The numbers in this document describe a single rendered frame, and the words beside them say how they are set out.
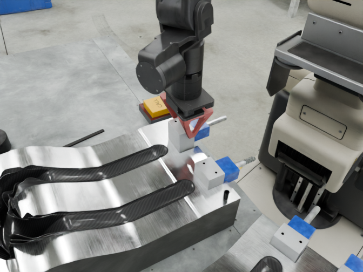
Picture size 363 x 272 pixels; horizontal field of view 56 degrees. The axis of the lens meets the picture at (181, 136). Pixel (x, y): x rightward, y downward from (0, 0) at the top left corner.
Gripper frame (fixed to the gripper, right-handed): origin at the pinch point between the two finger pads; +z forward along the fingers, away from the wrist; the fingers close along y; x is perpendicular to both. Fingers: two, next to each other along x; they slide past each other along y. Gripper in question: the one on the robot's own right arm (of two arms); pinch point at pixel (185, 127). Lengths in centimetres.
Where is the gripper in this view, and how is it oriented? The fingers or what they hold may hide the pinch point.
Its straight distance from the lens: 70.0
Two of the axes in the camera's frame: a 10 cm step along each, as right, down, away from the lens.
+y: 5.0, 6.1, -6.2
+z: -0.1, 7.2, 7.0
